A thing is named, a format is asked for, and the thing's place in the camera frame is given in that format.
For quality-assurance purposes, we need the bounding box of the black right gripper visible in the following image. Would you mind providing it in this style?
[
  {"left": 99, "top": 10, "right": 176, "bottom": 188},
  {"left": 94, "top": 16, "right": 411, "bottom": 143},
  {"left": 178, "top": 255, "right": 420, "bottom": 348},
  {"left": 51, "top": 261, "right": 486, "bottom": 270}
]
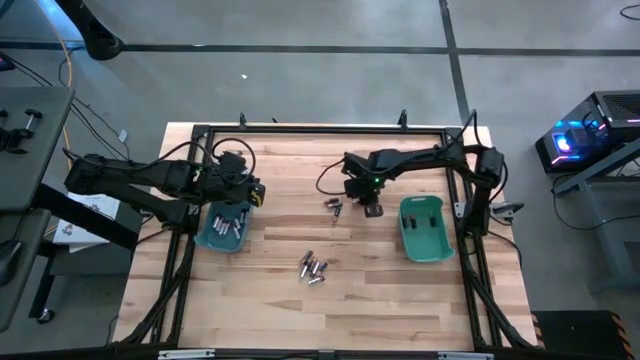
[{"left": 343, "top": 175, "right": 387, "bottom": 219}]

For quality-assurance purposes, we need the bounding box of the teal plastic bin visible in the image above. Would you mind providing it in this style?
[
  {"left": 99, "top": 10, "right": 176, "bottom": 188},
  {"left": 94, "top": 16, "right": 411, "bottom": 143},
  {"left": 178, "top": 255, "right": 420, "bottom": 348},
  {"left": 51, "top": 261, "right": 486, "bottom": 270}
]
[
  {"left": 397, "top": 194, "right": 457, "bottom": 264},
  {"left": 193, "top": 199, "right": 255, "bottom": 254}
]

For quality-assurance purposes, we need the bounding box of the grey power adapter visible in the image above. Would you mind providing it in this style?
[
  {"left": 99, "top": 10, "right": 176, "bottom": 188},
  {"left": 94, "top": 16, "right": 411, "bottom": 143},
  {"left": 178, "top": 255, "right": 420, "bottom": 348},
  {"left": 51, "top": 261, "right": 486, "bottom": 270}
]
[{"left": 491, "top": 200, "right": 526, "bottom": 220}]

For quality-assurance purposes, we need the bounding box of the white paper sheet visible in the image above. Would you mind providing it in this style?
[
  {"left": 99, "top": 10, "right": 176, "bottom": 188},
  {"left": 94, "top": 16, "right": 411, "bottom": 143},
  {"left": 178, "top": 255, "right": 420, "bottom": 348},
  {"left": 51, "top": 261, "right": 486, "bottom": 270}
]
[{"left": 51, "top": 191, "right": 123, "bottom": 247}]

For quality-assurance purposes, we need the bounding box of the grey side table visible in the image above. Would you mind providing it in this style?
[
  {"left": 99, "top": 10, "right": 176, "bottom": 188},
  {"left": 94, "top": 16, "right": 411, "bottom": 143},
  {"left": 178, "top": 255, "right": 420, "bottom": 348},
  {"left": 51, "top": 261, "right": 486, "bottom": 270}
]
[{"left": 0, "top": 86, "right": 141, "bottom": 251}]

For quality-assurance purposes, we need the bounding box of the black stand base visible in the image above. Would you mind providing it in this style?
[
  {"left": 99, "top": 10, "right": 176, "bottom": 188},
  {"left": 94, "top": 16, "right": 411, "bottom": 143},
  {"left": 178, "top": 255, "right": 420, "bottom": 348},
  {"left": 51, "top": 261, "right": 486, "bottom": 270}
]
[{"left": 53, "top": 0, "right": 126, "bottom": 62}]

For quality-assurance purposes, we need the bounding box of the black metal clamp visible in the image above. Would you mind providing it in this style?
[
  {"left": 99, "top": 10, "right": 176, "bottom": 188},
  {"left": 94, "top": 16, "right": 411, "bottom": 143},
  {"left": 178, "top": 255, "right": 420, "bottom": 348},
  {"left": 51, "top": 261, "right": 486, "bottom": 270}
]
[
  {"left": 0, "top": 127, "right": 34, "bottom": 154},
  {"left": 23, "top": 107, "right": 44, "bottom": 133}
]

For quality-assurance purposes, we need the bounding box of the black hazard-striped mat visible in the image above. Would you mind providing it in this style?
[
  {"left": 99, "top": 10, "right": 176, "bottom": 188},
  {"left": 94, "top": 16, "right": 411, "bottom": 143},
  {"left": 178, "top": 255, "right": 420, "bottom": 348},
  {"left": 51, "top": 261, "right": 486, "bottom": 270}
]
[{"left": 529, "top": 309, "right": 637, "bottom": 360}]

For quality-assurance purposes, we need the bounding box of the grey metal stand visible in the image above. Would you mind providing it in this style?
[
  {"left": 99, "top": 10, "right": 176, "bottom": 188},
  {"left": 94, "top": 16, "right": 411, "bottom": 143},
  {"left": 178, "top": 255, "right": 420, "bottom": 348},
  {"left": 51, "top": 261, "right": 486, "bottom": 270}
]
[{"left": 551, "top": 137, "right": 640, "bottom": 294}]

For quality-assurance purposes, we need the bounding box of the black PC tower with lights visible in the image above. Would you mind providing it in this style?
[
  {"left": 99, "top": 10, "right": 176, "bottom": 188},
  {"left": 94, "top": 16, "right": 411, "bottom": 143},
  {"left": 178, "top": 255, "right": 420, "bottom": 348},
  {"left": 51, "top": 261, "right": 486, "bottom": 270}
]
[{"left": 533, "top": 88, "right": 640, "bottom": 175}]

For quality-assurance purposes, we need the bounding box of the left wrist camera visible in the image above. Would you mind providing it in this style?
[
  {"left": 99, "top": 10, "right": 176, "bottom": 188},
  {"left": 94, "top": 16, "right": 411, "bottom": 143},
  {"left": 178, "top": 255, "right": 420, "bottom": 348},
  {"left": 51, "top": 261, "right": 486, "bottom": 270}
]
[{"left": 218, "top": 149, "right": 248, "bottom": 175}]

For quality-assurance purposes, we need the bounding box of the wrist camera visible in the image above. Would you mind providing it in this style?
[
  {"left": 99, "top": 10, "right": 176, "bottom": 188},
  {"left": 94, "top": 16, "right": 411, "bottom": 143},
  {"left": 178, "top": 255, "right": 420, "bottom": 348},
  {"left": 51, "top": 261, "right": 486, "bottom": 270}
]
[
  {"left": 218, "top": 149, "right": 248, "bottom": 175},
  {"left": 342, "top": 151, "right": 374, "bottom": 177}
]

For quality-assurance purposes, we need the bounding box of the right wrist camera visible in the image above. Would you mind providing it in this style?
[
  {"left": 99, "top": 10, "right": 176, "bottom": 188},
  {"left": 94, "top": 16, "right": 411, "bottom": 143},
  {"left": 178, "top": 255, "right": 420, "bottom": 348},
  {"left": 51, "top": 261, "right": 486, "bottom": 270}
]
[{"left": 342, "top": 151, "right": 374, "bottom": 177}]

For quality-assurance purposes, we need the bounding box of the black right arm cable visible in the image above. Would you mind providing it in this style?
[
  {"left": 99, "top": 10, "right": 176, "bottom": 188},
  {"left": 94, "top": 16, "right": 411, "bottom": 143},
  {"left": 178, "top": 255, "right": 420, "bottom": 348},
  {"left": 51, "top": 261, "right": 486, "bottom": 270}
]
[{"left": 314, "top": 157, "right": 351, "bottom": 197}]

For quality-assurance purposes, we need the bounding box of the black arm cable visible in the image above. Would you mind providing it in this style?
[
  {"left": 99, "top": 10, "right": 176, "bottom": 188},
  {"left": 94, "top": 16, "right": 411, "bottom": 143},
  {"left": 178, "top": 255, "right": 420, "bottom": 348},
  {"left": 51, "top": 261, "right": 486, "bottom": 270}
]
[
  {"left": 314, "top": 157, "right": 351, "bottom": 197},
  {"left": 134, "top": 137, "right": 258, "bottom": 176}
]

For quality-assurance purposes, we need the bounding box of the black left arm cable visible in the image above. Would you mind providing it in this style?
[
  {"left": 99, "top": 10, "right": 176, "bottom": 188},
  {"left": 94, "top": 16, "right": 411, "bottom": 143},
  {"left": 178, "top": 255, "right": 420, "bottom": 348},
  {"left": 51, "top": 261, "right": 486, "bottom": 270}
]
[{"left": 134, "top": 137, "right": 258, "bottom": 176}]

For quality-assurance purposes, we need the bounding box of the black aluminium rig frame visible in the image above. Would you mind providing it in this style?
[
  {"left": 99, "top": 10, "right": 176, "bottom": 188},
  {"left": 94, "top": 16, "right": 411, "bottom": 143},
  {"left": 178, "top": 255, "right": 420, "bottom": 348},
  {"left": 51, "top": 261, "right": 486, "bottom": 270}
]
[{"left": 110, "top": 110, "right": 540, "bottom": 360}]

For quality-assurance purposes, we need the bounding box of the black floor cable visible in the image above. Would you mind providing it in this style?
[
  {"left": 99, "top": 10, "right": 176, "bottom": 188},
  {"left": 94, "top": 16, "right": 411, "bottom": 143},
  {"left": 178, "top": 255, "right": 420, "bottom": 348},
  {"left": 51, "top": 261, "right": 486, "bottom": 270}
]
[{"left": 0, "top": 49, "right": 132, "bottom": 162}]

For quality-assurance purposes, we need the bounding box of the silver metal bracket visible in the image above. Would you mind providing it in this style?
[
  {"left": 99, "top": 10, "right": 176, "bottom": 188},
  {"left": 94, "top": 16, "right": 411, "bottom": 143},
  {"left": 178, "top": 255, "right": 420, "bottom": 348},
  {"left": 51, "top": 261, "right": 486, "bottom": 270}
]
[
  {"left": 156, "top": 348, "right": 217, "bottom": 360},
  {"left": 436, "top": 351, "right": 495, "bottom": 360}
]

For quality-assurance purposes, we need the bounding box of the yellow cable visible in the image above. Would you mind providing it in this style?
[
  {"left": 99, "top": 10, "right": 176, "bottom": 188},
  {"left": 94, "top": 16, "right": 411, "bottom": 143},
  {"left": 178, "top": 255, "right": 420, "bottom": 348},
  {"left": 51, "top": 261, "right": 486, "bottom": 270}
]
[{"left": 47, "top": 19, "right": 75, "bottom": 174}]

